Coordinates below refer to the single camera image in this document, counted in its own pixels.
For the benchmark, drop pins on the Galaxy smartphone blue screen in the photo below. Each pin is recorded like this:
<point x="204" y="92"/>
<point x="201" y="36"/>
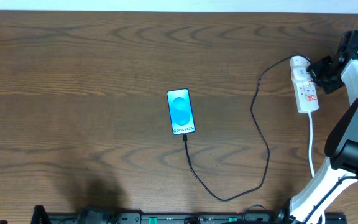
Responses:
<point x="181" y="113"/>

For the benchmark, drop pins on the white USB charger plug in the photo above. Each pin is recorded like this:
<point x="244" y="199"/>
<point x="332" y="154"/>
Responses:
<point x="299" y="61"/>

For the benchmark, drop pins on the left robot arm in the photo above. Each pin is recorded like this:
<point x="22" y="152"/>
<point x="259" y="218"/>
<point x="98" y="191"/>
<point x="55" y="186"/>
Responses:
<point x="86" y="216"/>

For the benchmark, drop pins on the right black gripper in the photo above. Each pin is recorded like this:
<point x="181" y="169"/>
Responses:
<point x="322" y="73"/>

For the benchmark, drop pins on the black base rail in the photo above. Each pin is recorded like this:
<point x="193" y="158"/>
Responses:
<point x="136" y="218"/>

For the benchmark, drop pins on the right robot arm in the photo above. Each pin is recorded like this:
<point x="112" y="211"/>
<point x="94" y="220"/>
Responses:
<point x="340" y="167"/>

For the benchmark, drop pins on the white power strip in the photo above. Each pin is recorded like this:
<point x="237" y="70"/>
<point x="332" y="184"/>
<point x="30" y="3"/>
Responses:
<point x="305" y="91"/>

